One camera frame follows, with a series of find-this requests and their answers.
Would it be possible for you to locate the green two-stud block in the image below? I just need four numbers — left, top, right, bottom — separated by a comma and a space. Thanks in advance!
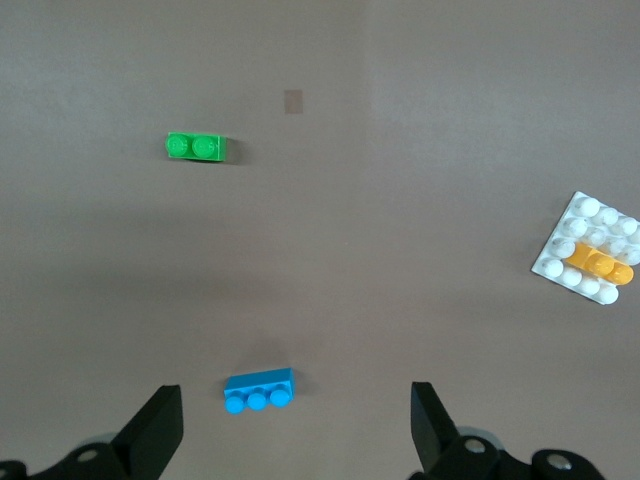
164, 130, 229, 164

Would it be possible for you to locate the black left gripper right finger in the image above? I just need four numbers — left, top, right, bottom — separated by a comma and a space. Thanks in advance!
409, 380, 607, 480

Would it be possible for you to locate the brown tape patch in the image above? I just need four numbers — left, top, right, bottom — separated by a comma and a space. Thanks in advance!
283, 89, 306, 116

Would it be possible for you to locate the white studded base plate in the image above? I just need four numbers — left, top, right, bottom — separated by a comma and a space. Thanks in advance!
529, 190, 640, 307

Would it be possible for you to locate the blue three-stud block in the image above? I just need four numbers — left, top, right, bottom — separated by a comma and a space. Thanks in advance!
222, 366, 298, 416

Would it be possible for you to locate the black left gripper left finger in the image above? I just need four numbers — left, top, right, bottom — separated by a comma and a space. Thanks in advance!
0, 383, 185, 480

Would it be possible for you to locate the yellow two-stud block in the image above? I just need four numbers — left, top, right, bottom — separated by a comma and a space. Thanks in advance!
564, 241, 636, 287

